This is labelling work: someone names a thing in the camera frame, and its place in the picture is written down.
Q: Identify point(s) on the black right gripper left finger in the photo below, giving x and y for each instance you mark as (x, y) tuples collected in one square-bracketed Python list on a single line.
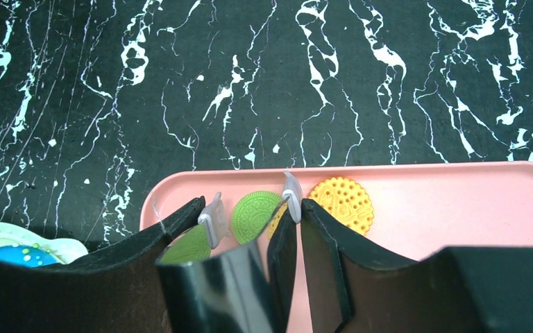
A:
[(113, 289)]

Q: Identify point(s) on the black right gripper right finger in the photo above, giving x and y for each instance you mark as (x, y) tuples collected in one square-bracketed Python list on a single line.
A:
[(355, 285)]

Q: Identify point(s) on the blue donut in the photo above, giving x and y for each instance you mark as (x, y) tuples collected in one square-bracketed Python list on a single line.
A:
[(27, 256)]

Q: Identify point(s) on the pink serving tray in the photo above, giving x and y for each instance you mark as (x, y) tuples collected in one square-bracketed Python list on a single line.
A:
[(421, 209)]

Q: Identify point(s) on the white three-tier cake stand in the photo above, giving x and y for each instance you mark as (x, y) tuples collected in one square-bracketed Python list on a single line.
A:
[(64, 249)]

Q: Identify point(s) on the green round macaron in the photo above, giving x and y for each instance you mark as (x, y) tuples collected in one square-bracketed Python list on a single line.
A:
[(252, 214)]

